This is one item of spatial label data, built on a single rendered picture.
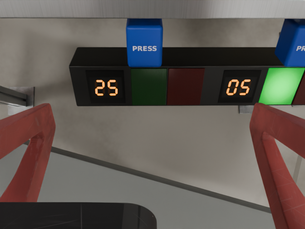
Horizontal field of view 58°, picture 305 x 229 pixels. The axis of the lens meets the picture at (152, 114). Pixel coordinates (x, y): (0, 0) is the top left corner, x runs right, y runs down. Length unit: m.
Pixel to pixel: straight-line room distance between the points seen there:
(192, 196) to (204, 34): 0.73
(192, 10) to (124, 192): 0.19
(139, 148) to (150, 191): 0.60
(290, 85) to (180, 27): 0.73
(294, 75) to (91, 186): 0.21
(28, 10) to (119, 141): 0.74
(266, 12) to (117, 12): 0.09
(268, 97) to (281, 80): 0.02
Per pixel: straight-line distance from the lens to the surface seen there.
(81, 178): 0.30
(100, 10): 0.17
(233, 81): 0.24
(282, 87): 0.26
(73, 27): 0.98
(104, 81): 0.23
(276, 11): 0.18
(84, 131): 0.91
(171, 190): 0.29
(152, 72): 0.22
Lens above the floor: 0.88
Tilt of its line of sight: 86 degrees down
